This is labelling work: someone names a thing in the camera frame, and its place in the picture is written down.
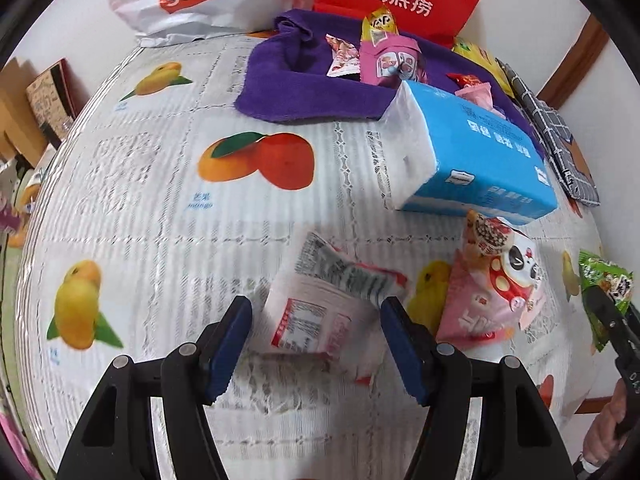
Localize white plastic shopping bag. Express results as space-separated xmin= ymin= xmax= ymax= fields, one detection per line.
xmin=104 ymin=0 xmax=321 ymax=48

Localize pink candy bag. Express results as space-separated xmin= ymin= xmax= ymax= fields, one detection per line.
xmin=360 ymin=35 xmax=430 ymax=86

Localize brown cardboard box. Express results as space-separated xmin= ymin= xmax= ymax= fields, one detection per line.
xmin=25 ymin=58 xmax=83 ymax=148

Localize blue tissue pack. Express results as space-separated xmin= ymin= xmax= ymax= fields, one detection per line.
xmin=385 ymin=80 xmax=559 ymax=224

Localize red chocolate ball snack packet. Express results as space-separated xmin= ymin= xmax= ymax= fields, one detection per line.
xmin=462 ymin=210 xmax=516 ymax=261

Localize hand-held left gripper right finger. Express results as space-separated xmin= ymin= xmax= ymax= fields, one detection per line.
xmin=379 ymin=296 xmax=576 ymax=480

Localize light pink snack packet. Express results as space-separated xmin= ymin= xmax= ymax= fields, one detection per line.
xmin=456 ymin=82 xmax=506 ymax=116

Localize grey checkered cloth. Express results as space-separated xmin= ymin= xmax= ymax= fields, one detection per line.
xmin=497 ymin=60 xmax=601 ymax=206

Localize yellow and green snack packet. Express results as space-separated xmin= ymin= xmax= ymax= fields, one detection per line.
xmin=452 ymin=37 xmax=516 ymax=98

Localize white and pink snack packet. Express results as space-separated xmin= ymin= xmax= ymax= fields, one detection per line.
xmin=262 ymin=231 xmax=410 ymax=386

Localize small red snack packet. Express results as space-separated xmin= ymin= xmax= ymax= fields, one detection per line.
xmin=446 ymin=72 xmax=481 ymax=92

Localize fruit print tablecloth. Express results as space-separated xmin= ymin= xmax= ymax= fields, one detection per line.
xmin=15 ymin=30 xmax=608 ymax=480

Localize pink panda snack packet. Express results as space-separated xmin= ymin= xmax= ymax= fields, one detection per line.
xmin=436 ymin=240 xmax=547 ymax=343

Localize person's right hand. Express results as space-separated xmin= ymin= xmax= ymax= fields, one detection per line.
xmin=582 ymin=376 xmax=633 ymax=467

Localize red and white snack packet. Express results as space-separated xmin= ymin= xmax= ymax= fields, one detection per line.
xmin=326 ymin=34 xmax=361 ymax=78

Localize brown wooden door frame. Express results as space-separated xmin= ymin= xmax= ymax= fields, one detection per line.
xmin=537 ymin=15 xmax=608 ymax=108

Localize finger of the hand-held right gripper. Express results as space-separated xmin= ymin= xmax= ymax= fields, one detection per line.
xmin=582 ymin=286 xmax=640 ymax=362

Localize purple towel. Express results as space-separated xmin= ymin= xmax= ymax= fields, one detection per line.
xmin=235 ymin=8 xmax=546 ymax=161

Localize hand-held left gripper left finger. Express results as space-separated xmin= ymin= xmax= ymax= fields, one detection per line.
xmin=57 ymin=296 xmax=253 ymax=480

